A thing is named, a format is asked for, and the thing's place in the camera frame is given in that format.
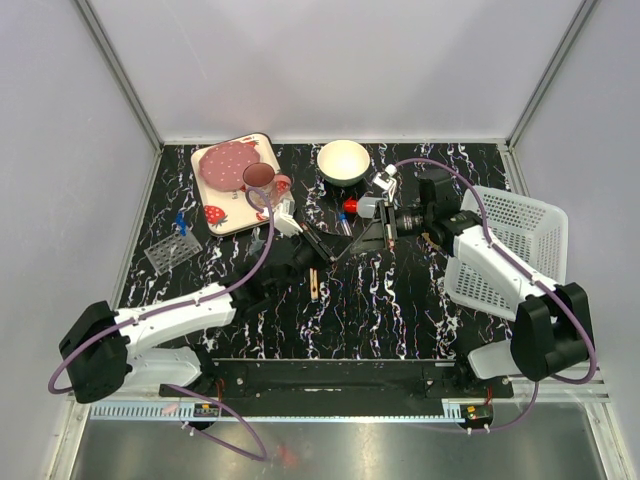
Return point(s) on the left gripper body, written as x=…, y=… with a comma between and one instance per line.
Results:
x=314, y=236

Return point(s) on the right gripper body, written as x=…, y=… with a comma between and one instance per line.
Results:
x=390, y=224

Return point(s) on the blue cap test tube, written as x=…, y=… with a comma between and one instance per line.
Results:
x=345, y=224
x=180, y=221

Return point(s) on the clear plastic funnel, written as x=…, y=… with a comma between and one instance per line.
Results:
x=257, y=245

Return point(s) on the strawberry print tray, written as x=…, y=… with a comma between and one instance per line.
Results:
x=228, y=213

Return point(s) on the clear test tube rack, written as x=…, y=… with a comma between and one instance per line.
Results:
x=171, y=251

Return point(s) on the white plastic basket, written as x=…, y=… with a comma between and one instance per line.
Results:
x=535, y=231

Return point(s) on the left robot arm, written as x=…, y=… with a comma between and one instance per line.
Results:
x=107, y=351

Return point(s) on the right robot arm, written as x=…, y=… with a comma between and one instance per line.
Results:
x=551, y=322

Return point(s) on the red cap wash bottle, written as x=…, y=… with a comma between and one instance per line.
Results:
x=365, y=207

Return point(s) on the white green bowl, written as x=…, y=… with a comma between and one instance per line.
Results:
x=343, y=163

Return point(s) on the pink patterned mug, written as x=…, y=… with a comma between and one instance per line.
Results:
x=263, y=185

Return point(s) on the pink dotted plate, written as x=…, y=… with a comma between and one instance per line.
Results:
x=222, y=166

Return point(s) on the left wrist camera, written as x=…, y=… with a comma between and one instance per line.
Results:
x=283, y=218

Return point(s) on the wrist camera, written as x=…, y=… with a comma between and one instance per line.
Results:
x=283, y=218
x=387, y=182

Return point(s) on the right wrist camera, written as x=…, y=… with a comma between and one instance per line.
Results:
x=387, y=182

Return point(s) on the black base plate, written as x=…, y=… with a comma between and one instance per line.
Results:
x=340, y=388

